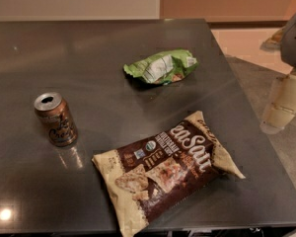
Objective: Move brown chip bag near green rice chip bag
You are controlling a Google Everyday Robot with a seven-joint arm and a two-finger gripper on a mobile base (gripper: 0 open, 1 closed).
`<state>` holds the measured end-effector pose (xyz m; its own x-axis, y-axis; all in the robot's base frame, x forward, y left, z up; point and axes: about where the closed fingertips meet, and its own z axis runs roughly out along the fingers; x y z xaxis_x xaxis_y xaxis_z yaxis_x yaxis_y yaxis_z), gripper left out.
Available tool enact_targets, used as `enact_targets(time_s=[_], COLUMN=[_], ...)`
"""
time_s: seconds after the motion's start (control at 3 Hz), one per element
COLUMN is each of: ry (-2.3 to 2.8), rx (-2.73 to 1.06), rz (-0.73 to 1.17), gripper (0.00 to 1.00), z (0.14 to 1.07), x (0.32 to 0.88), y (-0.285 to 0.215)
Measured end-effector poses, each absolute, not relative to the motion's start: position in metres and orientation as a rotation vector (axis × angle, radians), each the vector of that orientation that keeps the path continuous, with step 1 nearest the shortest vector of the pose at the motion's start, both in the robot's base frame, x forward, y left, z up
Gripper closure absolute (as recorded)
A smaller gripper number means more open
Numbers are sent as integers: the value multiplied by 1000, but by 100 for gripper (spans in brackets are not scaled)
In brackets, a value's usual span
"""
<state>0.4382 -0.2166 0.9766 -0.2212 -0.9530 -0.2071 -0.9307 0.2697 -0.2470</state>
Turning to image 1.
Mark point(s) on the brown soda can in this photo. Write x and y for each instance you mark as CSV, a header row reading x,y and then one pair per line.
x,y
53,112

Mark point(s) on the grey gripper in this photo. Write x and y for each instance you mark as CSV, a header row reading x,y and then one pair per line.
x,y
295,43

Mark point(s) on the brown sea salt chip bag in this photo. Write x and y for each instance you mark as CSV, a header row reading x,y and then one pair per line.
x,y
149,176

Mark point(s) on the green rice chip bag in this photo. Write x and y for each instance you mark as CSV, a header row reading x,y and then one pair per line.
x,y
163,68

